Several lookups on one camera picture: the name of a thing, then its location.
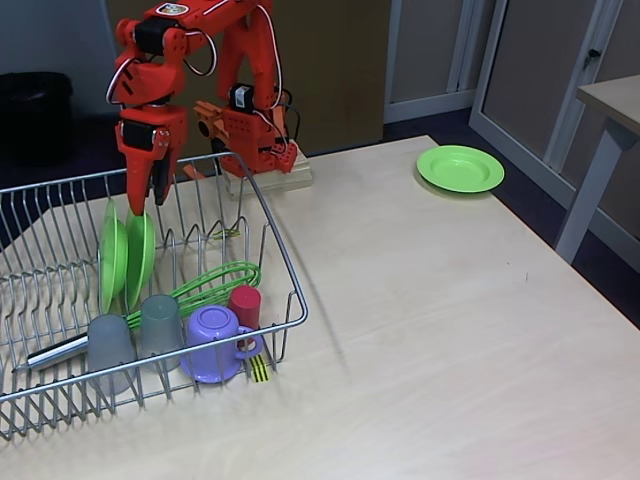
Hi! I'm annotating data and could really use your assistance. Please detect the wooden base block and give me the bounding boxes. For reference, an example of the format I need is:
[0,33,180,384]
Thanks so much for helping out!
[222,149,314,201]

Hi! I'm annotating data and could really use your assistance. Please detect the orange table clamp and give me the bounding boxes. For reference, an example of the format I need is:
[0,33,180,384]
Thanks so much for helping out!
[182,99,251,181]

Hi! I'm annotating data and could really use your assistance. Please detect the red plastic cup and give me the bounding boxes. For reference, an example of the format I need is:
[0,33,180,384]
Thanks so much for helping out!
[227,285,263,331]

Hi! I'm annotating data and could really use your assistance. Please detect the beige side table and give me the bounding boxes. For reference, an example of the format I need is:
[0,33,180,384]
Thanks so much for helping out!
[554,74,640,264]

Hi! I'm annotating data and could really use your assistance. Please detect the brown cork board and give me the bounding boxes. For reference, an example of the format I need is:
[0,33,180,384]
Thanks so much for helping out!
[102,0,391,166]

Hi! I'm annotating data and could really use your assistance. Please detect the black waste bin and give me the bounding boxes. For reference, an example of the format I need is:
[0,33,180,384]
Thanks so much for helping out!
[0,72,74,166]

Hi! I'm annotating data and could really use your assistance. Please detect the green plastic plate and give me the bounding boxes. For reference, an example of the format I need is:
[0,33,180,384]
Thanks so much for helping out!
[97,198,130,315]
[123,207,157,314]
[416,144,505,195]

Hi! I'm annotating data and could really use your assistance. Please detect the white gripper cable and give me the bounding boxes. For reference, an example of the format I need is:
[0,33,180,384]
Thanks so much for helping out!
[104,0,286,106]

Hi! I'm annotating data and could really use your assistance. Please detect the purple plastic mug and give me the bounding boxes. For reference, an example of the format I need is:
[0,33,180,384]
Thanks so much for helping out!
[179,304,265,384]

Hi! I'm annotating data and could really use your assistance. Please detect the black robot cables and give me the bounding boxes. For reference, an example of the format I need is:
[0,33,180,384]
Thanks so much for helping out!
[274,87,302,149]

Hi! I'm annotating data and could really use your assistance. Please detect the grey shutter-door cabinet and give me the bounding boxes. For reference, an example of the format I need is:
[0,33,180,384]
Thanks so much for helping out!
[383,0,481,124]

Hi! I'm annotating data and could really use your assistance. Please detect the metal wire dish rack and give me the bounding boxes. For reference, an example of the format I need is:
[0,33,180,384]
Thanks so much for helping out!
[0,152,309,442]

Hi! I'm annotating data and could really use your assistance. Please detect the yellow black striped tape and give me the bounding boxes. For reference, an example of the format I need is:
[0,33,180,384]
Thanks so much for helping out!
[248,354,272,386]

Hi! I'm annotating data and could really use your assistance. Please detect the translucent grey plastic cup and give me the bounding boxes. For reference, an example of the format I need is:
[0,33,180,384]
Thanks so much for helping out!
[87,313,137,396]
[137,294,185,374]

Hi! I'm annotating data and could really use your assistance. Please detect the grey cabinet with key lock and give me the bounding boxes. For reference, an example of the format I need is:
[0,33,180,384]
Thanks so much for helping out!
[468,0,640,236]

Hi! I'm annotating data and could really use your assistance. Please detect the green whisk with metal handle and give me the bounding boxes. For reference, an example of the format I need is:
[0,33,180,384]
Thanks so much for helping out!
[12,258,264,374]

